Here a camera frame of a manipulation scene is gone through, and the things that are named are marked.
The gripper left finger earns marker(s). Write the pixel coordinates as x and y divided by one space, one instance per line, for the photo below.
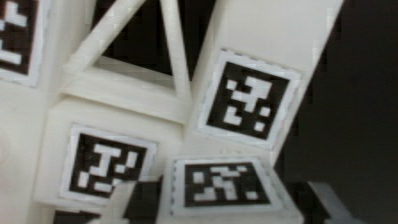
132 207

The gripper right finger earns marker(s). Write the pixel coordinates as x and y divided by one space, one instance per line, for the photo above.
320 204

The white tagged cube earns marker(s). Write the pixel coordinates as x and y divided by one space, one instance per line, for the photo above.
222 190

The white chair back frame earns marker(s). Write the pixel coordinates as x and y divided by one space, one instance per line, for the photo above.
142 79

